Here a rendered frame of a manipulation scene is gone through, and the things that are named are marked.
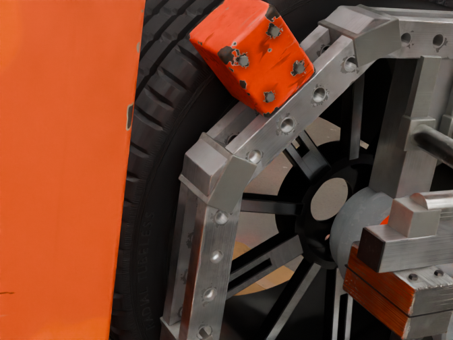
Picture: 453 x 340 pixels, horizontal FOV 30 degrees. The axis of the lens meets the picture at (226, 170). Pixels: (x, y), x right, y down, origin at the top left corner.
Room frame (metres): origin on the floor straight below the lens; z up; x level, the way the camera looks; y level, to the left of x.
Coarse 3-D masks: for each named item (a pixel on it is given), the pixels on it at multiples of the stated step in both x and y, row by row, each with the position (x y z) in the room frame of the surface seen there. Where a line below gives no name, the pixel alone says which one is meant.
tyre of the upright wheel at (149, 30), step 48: (192, 0) 0.94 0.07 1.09; (288, 0) 0.88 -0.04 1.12; (336, 0) 0.91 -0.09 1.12; (384, 0) 0.95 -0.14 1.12; (432, 0) 0.98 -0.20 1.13; (144, 48) 0.91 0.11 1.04; (192, 48) 0.85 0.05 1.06; (144, 96) 0.85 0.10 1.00; (192, 96) 0.83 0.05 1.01; (144, 144) 0.81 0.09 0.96; (192, 144) 0.84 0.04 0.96; (144, 192) 0.81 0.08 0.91; (144, 240) 0.81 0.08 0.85; (144, 288) 0.82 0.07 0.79; (144, 336) 0.82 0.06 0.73
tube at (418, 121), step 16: (432, 64) 0.88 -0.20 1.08; (416, 80) 0.87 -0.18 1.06; (432, 80) 0.88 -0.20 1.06; (416, 96) 0.87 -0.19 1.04; (416, 112) 0.87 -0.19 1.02; (400, 128) 0.87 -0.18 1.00; (416, 128) 0.86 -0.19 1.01; (432, 128) 0.86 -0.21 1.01; (400, 144) 0.87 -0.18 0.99; (416, 144) 0.86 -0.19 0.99; (432, 144) 0.83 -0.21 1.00; (448, 144) 0.82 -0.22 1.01; (448, 160) 0.81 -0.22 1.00; (432, 192) 0.66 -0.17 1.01; (448, 192) 0.67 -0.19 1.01; (400, 208) 0.65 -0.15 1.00; (416, 208) 0.64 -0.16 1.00; (432, 208) 0.65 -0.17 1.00; (448, 208) 0.66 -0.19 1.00; (400, 224) 0.65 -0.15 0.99; (416, 224) 0.64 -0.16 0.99; (432, 224) 0.65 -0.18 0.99
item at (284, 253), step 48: (336, 144) 1.01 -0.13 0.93; (288, 192) 0.97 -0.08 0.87; (288, 240) 0.94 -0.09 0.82; (240, 288) 0.91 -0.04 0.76; (288, 288) 0.96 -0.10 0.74; (336, 288) 0.99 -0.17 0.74; (240, 336) 1.03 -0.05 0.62; (288, 336) 1.06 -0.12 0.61; (336, 336) 1.00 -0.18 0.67; (384, 336) 1.05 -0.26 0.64
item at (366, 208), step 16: (368, 192) 0.93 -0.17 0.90; (352, 208) 0.91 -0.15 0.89; (368, 208) 0.89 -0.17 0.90; (384, 208) 0.88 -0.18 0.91; (336, 224) 0.91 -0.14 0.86; (352, 224) 0.88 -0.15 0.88; (368, 224) 0.87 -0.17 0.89; (384, 224) 0.86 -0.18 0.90; (336, 240) 0.91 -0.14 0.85; (352, 240) 0.87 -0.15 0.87; (336, 256) 0.91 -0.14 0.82; (448, 272) 0.77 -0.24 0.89; (432, 336) 0.76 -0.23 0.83; (448, 336) 0.74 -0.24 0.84
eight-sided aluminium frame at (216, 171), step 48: (336, 48) 0.83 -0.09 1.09; (384, 48) 0.84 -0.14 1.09; (432, 48) 0.88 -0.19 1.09; (336, 96) 0.82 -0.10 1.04; (240, 144) 0.77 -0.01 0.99; (288, 144) 0.80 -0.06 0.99; (192, 192) 0.79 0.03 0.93; (240, 192) 0.77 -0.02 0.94; (192, 240) 0.77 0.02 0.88; (192, 288) 0.76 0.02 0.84; (192, 336) 0.76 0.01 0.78
